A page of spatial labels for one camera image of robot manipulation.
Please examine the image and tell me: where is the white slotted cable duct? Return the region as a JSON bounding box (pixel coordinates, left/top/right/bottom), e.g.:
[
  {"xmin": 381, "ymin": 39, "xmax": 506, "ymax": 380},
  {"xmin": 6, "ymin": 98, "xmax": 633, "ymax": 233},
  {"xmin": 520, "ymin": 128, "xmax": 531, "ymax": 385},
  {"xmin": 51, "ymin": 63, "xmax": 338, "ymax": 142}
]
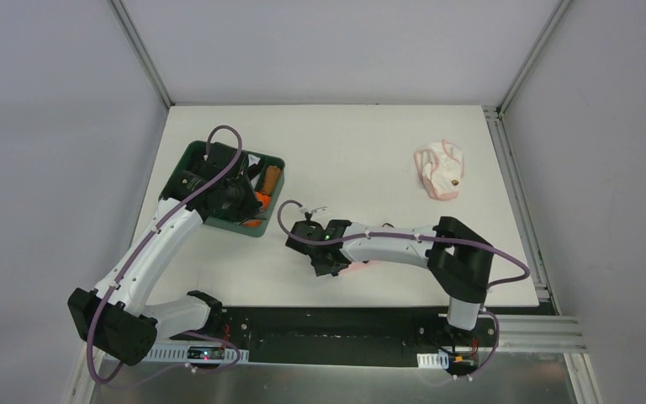
[{"xmin": 141, "ymin": 342, "xmax": 249, "ymax": 365}]

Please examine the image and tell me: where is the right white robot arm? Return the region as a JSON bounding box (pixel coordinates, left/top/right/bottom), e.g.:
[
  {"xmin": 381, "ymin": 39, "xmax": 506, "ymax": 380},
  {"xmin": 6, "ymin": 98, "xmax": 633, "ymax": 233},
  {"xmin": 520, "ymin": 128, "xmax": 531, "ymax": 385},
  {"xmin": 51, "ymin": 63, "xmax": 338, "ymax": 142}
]
[{"xmin": 285, "ymin": 216, "xmax": 494, "ymax": 345}]

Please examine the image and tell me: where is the right side aluminium rail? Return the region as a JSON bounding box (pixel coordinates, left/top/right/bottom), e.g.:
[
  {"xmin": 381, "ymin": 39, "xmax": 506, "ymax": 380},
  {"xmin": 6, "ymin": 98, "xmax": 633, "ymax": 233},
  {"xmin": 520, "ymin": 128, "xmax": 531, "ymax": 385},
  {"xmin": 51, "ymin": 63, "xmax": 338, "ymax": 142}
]
[{"xmin": 481, "ymin": 105, "xmax": 559, "ymax": 315}]

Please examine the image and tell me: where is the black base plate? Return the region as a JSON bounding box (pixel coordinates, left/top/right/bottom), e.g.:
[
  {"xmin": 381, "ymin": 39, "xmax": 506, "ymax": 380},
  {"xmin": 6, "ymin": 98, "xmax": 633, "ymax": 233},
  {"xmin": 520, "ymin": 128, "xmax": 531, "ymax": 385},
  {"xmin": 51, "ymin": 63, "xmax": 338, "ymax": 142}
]
[{"xmin": 198, "ymin": 306, "xmax": 496, "ymax": 368}]

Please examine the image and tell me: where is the pink underwear navy trim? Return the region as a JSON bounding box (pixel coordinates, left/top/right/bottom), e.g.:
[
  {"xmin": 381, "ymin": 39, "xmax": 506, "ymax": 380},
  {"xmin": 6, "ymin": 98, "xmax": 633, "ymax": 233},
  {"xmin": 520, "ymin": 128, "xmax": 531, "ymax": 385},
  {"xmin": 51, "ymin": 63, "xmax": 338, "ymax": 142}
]
[{"xmin": 338, "ymin": 260, "xmax": 400, "ymax": 276}]

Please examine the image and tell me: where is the black white rolled cloth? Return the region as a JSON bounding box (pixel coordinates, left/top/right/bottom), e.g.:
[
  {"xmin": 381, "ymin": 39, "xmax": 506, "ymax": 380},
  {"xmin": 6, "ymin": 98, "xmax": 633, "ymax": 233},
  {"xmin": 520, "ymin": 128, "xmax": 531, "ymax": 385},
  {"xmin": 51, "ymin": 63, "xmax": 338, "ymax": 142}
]
[{"xmin": 246, "ymin": 154, "xmax": 264, "ymax": 180}]

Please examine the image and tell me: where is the white underwear pink trim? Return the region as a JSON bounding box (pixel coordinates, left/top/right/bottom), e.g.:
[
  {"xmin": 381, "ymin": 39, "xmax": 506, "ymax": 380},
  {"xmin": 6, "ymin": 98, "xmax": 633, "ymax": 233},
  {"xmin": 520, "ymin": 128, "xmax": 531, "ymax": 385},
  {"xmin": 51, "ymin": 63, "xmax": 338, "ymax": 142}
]
[{"xmin": 413, "ymin": 139, "xmax": 465, "ymax": 201}]

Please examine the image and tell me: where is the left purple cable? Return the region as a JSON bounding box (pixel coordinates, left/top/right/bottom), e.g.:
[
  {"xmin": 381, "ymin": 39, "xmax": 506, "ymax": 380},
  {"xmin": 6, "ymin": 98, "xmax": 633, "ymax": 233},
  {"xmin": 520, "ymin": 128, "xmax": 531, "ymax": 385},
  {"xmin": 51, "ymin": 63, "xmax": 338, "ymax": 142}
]
[{"xmin": 85, "ymin": 125, "xmax": 244, "ymax": 390}]

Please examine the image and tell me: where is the small white cable duct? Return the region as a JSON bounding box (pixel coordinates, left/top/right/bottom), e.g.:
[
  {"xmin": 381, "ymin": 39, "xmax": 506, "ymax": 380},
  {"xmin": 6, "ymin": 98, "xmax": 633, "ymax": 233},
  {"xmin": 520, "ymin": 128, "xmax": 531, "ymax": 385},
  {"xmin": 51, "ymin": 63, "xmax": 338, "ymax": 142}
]
[{"xmin": 416, "ymin": 351, "xmax": 449, "ymax": 369}]

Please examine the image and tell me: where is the green compartment tray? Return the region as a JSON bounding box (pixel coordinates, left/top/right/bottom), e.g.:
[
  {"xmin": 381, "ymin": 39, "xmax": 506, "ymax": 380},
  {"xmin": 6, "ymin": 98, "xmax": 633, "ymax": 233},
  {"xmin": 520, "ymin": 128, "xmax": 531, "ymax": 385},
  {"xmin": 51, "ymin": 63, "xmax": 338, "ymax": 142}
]
[{"xmin": 159, "ymin": 141, "xmax": 285, "ymax": 237}]

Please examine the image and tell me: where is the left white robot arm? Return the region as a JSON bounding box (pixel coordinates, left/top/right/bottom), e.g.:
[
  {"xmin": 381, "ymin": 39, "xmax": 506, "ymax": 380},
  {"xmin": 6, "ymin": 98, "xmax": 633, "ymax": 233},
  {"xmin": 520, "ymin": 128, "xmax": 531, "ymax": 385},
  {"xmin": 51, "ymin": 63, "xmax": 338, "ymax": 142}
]
[{"xmin": 67, "ymin": 141, "xmax": 272, "ymax": 366}]

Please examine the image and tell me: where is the orange rolled cloth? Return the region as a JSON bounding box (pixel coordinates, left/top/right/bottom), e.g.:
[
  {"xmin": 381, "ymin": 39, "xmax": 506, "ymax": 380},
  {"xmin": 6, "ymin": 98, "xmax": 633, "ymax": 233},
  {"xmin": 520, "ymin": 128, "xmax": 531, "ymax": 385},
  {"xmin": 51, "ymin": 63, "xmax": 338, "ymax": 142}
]
[{"xmin": 243, "ymin": 191, "xmax": 271, "ymax": 227}]

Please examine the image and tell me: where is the aluminium front rail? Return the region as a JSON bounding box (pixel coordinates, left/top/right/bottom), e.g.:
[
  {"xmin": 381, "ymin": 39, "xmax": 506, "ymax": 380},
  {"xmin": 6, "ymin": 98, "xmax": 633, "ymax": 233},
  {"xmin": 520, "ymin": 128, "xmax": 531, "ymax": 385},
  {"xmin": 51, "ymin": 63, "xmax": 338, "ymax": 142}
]
[{"xmin": 84, "ymin": 305, "xmax": 587, "ymax": 354}]

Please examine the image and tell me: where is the aluminium rail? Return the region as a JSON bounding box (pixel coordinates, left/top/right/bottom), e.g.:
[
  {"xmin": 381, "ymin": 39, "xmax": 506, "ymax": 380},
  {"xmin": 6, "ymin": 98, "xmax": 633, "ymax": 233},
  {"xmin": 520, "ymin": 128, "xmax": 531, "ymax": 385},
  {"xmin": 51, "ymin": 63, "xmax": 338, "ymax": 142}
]
[
  {"xmin": 481, "ymin": 105, "xmax": 559, "ymax": 315},
  {"xmin": 84, "ymin": 305, "xmax": 587, "ymax": 354}
]

